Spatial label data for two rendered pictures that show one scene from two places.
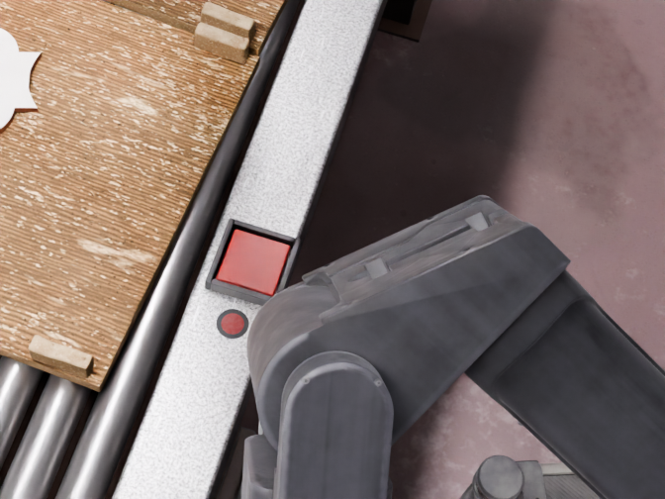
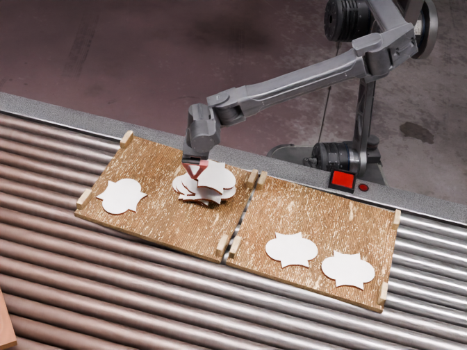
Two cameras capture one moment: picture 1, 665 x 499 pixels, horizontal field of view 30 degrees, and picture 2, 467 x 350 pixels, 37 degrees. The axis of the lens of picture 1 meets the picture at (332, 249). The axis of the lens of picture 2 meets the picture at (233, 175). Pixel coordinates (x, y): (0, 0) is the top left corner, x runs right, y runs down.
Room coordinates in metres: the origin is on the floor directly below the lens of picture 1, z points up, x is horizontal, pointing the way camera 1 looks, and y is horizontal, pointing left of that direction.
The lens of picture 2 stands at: (0.84, 1.59, 2.31)
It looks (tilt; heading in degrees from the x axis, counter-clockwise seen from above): 44 degrees down; 271
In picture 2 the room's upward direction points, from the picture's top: 9 degrees clockwise
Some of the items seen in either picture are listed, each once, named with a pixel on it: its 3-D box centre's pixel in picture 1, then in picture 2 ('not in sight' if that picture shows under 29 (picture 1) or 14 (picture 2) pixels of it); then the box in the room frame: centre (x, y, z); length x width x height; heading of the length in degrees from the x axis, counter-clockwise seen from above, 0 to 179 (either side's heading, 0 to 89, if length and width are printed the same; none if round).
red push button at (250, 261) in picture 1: (253, 264); (342, 180); (0.55, 0.07, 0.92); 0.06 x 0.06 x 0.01; 84
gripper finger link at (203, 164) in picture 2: not in sight; (195, 162); (0.97, 0.28, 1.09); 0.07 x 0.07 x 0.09; 5
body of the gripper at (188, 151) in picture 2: not in sight; (197, 136); (0.98, 0.26, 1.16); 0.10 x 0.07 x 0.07; 95
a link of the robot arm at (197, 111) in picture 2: not in sight; (199, 119); (0.97, 0.26, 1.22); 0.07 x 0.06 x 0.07; 104
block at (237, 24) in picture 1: (228, 23); (252, 178); (0.82, 0.16, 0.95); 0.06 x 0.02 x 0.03; 79
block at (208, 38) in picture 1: (222, 43); (262, 180); (0.79, 0.16, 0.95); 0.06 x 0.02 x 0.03; 80
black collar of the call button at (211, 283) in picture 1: (253, 263); (342, 180); (0.55, 0.07, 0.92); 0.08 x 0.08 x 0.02; 84
